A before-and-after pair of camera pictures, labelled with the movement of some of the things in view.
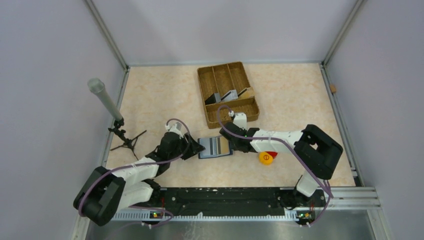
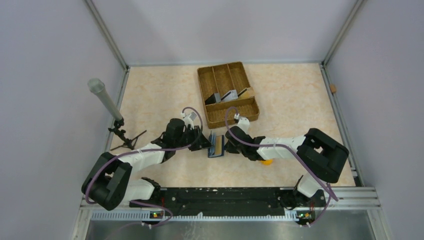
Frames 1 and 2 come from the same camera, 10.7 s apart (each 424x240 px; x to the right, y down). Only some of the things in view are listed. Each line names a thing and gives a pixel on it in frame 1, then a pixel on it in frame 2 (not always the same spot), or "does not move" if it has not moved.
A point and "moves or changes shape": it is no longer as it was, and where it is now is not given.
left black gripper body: (183, 148) to (192, 138)
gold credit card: (223, 146) does not move
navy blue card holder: (215, 147) moves or changes shape
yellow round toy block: (265, 158) does not move
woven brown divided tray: (226, 84) does not move
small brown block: (333, 88) does not move
